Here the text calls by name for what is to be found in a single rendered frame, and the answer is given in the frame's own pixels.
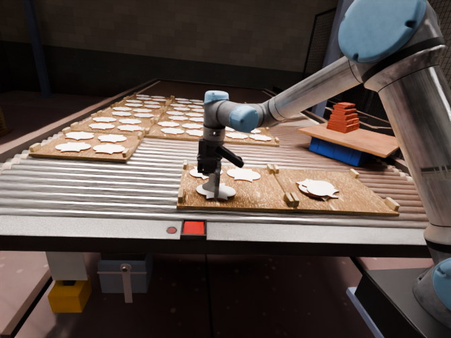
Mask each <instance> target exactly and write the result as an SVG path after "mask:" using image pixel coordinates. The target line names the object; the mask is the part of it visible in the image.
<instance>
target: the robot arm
mask: <svg viewBox="0 0 451 338"><path fill-rule="evenodd" d="M338 42H339V46H340V49H341V51H342V53H343V54H344V55H345V56H344V57H342V58H341V59H339V60H337V61H335V62H333V63H332V64H330V65H329V66H326V67H325V68H323V69H321V70H320V71H318V72H316V73H315V74H312V75H311V76H309V77H307V78H306V79H304V80H302V81H301V82H299V83H297V84H295V85H294V86H292V87H291V88H289V89H287V90H285V91H283V92H282V93H280V94H278V95H277V96H275V97H273V98H272V99H269V100H268V101H266V102H265V103H262V104H239V103H234V102H231V101H229V99H228V94H227V93H226V92H223V91H207V92H206V94H205V102H204V104H203V105H204V115H203V137H199V147H198V154H197V156H198V157H197V173H201V174H202V175H203V176H207V177H209V180H208V181H207V182H205V183H203V184H202V188H203V189H204V190H208V191H210V192H214V200H216V198H217V197H218V195H219V183H220V172H221V159H222V157H223V158H225V159H226V160H228V161H229V162H231V163H232V164H233V165H234V166H237V167H238V168H242V167H243V165H244V161H243V159H242V158H241V157H240V156H237V155H236V154H235V153H233V152H231V151H230V150H228V149H227V148H225V147H224V146H223V144H224V139H225V134H226V127H229V128H231V129H234V130H235V131H238V132H243V133H250V132H252V130H255V128H260V127H274V126H276V125H278V124H279V123H280V122H281V121H282V120H284V119H286V118H288V117H290V116H292V115H294V114H296V113H299V112H301V111H303V110H305V109H308V108H310V107H312V106H314V105H316V104H318V103H320V102H322V101H324V100H326V99H329V98H331V97H333V96H335V95H338V94H340V93H342V92H344V91H346V90H348V89H351V88H352V87H355V86H356V85H359V84H361V83H363V84H364V87H365V88H366V89H370V90H373V91H376V92H377V93H378V94H379V97H380V99H381V102H382V104H383V107H384V109H385V112H386V114H387V117H388V119H389V122H390V124H391V127H392V129H393V132H394V134H395V137H396V139H397V142H398V144H399V147H400V149H401V152H402V154H403V157H404V159H405V162H406V164H407V167H408V169H409V172H410V174H411V177H412V179H413V182H414V184H415V187H416V189H417V192H418V194H419V197H420V199H421V202H422V204H423V207H424V209H425V212H426V214H427V216H428V219H429V221H430V224H429V225H428V227H427V228H426V229H425V231H424V232H423V236H424V239H425V242H426V244H427V246H428V249H429V251H430V254H431V257H432V259H433V261H434V265H432V266H431V267H430V268H428V269H427V270H426V271H425V272H424V273H422V274H421V275H419V276H418V277H417V279H416V281H415V283H414V285H413V293H414V295H415V297H416V299H417V301H418V302H419V303H420V305H422V307H423V308H424V309H425V310H426V311H427V312H429V314H431V316H433V317H434V318H435V319H437V320H438V321H439V322H441V323H442V324H444V325H445V326H447V327H448V328H450V329H451V90H450V87H449V85H448V83H447V80H446V78H445V76H444V73H443V71H442V69H441V67H440V63H441V60H442V59H443V57H444V55H445V53H446V52H447V50H448V47H447V45H446V42H445V40H444V37H443V35H442V33H441V31H440V20H439V17H438V14H437V13H436V11H435V10H434V9H433V8H432V6H431V5H430V4H429V3H428V1H427V0H355V1H354V2H353V3H352V4H351V6H349V8H348V10H347V11H346V13H345V15H344V18H343V20H342V22H341V24H340V28H339V32H338Z"/></svg>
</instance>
